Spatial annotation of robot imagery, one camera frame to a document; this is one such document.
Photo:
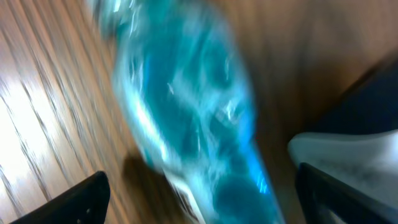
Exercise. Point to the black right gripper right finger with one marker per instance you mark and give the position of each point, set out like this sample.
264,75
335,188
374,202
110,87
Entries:
325,199

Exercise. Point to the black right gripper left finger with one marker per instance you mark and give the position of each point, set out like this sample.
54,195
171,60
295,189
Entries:
86,202

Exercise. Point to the blue mouthwash bottle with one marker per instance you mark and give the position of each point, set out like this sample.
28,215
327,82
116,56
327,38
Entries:
186,96

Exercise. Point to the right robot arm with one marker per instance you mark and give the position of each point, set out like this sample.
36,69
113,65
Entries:
347,162

